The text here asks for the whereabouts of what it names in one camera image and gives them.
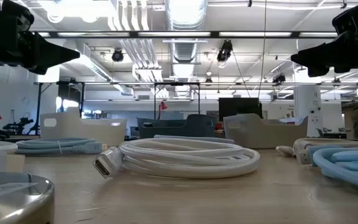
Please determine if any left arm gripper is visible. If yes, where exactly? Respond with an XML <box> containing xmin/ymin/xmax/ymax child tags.
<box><xmin>0</xmin><ymin>0</ymin><xmax>81</xmax><ymax>75</ymax></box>

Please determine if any dark teal plastic bin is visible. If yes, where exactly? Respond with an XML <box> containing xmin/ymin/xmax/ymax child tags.
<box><xmin>137</xmin><ymin>114</ymin><xmax>218</xmax><ymax>139</ymax></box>

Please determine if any white column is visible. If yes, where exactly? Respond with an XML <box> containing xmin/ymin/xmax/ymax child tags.
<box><xmin>293</xmin><ymin>85</ymin><xmax>324</xmax><ymax>138</ymax></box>

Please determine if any black background table frame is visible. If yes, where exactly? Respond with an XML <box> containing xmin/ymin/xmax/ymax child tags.
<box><xmin>34</xmin><ymin>81</ymin><xmax>201</xmax><ymax>136</ymax></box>

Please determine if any light blue usb cable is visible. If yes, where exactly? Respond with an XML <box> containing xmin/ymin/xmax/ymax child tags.
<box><xmin>15</xmin><ymin>138</ymin><xmax>108</xmax><ymax>156</ymax></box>
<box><xmin>308</xmin><ymin>144</ymin><xmax>358</xmax><ymax>194</ymax></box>

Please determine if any black ceiling camera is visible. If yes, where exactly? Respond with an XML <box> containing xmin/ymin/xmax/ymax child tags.
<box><xmin>111</xmin><ymin>48</ymin><xmax>125</xmax><ymax>63</ymax></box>
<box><xmin>216</xmin><ymin>39</ymin><xmax>234</xmax><ymax>63</ymax></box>
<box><xmin>272</xmin><ymin>73</ymin><xmax>287</xmax><ymax>84</ymax></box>

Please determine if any black overhead rig bar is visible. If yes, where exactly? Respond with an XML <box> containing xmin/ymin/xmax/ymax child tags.
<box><xmin>29</xmin><ymin>30</ymin><xmax>338</xmax><ymax>39</ymax></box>

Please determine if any black background equipment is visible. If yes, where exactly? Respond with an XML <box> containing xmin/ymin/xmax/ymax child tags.
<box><xmin>2</xmin><ymin>117</ymin><xmax>34</xmax><ymax>136</ymax></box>

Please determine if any clear bag with cable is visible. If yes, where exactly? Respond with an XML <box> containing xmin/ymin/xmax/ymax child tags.
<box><xmin>40</xmin><ymin>107</ymin><xmax>127</xmax><ymax>147</ymax></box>

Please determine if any black monitor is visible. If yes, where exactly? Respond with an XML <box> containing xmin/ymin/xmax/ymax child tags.
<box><xmin>218</xmin><ymin>97</ymin><xmax>264</xmax><ymax>122</ymax></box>

